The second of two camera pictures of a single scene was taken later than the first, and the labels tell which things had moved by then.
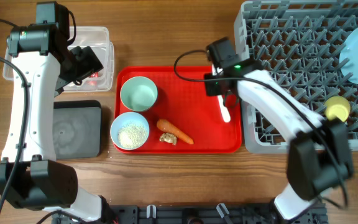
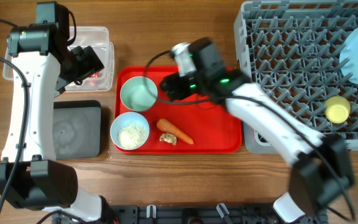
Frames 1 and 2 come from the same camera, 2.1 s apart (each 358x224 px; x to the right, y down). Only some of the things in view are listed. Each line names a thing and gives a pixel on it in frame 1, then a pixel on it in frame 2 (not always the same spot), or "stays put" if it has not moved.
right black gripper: (214, 84) -> (170, 87)
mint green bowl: (138, 93) stays put
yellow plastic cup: (337, 106) stays put
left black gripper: (89, 61) stays put
